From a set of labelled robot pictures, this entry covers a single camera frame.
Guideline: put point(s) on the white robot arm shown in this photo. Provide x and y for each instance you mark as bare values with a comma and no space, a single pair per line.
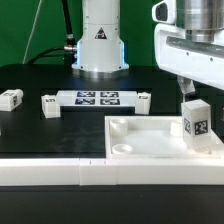
100,51

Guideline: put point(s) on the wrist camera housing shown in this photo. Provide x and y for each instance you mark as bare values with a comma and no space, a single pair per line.
165,12

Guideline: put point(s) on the white square tabletop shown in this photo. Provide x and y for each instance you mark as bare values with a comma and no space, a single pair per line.
139,137

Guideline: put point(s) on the white marker base plate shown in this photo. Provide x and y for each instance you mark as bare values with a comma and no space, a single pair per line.
82,98

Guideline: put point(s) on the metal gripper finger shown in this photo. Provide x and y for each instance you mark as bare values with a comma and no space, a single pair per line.
186,86

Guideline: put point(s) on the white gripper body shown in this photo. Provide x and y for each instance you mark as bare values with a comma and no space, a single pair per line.
200,62

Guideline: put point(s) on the white front fence wall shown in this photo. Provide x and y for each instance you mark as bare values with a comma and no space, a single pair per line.
28,172

